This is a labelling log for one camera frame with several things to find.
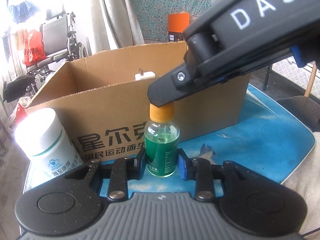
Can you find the wooden chair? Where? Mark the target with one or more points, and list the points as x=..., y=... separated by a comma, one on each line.
x=292, y=98

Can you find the white supplement bottle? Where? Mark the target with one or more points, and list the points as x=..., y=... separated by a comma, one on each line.
x=44, y=140

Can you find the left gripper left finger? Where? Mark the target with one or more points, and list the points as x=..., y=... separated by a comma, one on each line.
x=123, y=170

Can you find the open cardboard box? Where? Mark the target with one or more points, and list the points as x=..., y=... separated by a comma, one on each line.
x=104, y=109

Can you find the orange Philips appliance box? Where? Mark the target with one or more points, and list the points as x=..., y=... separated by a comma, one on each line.
x=176, y=25

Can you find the blue checkered cloth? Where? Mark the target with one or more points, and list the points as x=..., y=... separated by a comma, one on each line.
x=22, y=12

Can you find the teal floral wall cloth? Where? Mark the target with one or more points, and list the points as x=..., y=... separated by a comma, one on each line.
x=152, y=15

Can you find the green dropper bottle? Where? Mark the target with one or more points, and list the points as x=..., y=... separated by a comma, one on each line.
x=161, y=136

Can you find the grey window curtain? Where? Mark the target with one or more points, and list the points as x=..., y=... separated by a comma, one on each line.
x=120, y=24

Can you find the red bag on floor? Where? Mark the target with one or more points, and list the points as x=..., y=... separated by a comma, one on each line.
x=18, y=114

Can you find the grey wheelchair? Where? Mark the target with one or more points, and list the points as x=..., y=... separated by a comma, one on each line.
x=59, y=43

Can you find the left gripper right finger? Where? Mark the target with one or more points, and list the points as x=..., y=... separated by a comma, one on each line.
x=200, y=171

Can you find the red plastic bag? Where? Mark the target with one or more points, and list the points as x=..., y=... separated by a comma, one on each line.
x=33, y=48

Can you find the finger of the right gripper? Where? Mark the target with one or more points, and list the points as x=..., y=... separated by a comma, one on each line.
x=173, y=86

